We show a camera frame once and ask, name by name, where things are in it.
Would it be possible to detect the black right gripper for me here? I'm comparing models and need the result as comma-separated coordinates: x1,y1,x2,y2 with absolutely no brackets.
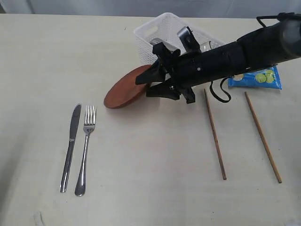
135,43,195,104

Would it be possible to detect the clear drinking glass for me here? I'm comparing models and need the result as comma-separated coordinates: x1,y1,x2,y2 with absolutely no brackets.
150,38,182,54

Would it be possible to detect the brown round plate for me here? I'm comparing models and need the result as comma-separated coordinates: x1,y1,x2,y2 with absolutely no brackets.
103,65,151,109

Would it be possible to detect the silver metal fork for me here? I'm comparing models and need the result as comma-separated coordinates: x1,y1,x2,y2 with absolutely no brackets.
75,105,96,196

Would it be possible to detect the silver table knife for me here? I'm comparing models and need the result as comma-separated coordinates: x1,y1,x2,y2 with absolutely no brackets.
60,104,81,193

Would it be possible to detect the blue chips snack bag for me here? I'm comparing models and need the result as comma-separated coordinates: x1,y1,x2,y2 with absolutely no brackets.
228,66,282,90

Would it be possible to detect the wooden chopstick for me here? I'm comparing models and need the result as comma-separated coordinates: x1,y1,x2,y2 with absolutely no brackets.
244,92,282,184
203,89,227,180

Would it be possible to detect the speckled white bowl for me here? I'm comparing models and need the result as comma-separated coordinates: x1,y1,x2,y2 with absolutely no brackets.
200,40,214,52

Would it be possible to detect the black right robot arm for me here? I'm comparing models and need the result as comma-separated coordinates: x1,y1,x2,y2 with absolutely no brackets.
135,12,301,104

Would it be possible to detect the white perforated plastic basket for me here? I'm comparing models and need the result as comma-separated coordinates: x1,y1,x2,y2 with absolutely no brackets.
134,12,225,65

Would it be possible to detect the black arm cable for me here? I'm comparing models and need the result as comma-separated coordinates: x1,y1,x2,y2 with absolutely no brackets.
209,79,231,103

